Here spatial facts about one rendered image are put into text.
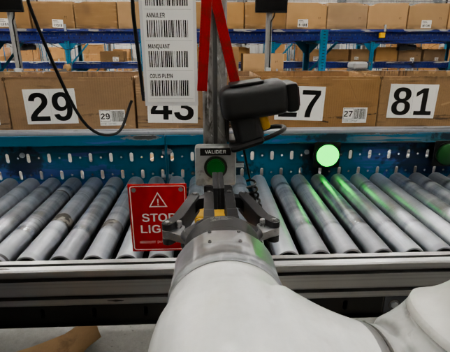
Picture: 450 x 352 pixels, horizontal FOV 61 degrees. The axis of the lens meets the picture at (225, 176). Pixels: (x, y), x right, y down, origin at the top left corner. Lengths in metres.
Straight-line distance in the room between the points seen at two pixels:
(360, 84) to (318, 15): 4.68
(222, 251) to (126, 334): 1.50
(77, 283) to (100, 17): 5.32
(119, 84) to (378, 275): 0.90
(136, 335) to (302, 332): 1.56
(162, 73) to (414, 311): 0.49
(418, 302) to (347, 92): 1.08
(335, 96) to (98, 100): 0.75
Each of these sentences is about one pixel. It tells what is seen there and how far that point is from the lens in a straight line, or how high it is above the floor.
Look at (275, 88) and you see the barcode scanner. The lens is 0.58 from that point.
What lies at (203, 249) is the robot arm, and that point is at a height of 0.99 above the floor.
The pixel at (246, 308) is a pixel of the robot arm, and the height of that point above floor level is 1.00.
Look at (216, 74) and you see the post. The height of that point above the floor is 1.10.
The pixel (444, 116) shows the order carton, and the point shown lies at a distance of 1.47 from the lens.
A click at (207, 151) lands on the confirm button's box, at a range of 0.62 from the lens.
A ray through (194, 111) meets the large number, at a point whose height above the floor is 0.94.
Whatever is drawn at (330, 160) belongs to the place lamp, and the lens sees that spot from 1.26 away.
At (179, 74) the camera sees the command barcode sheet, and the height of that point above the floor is 1.10.
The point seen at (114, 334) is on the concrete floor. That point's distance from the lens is 1.79.
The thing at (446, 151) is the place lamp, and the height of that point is 0.82.
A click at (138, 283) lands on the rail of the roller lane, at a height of 0.71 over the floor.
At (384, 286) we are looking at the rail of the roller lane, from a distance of 0.84.
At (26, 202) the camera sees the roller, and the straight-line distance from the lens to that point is 1.14.
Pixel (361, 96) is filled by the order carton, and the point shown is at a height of 0.99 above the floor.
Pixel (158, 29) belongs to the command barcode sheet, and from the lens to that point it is 0.63.
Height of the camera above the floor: 1.14
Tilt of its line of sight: 19 degrees down
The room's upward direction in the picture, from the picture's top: straight up
